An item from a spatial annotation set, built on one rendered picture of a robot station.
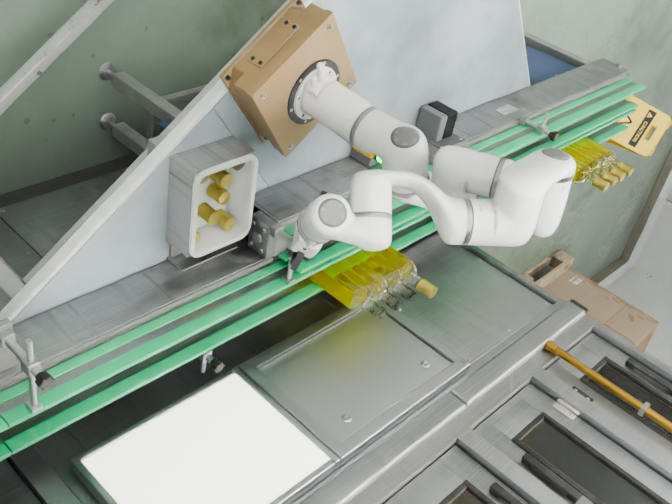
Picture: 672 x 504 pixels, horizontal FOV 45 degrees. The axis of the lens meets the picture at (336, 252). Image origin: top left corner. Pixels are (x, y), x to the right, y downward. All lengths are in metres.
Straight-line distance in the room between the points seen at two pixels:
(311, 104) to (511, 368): 0.84
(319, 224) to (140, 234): 0.55
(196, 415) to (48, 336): 0.35
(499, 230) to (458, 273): 0.96
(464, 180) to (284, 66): 0.43
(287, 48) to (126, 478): 0.92
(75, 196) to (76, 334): 0.83
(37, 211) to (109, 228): 0.70
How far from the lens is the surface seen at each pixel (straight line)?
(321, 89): 1.75
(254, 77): 1.70
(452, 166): 1.62
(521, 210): 1.45
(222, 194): 1.81
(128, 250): 1.81
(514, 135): 2.57
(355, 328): 2.07
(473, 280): 2.39
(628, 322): 6.37
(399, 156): 1.63
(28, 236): 2.33
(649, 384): 2.31
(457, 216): 1.43
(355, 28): 2.00
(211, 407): 1.82
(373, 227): 1.40
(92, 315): 1.76
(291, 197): 1.98
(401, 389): 1.95
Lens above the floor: 1.93
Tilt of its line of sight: 29 degrees down
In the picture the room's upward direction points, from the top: 126 degrees clockwise
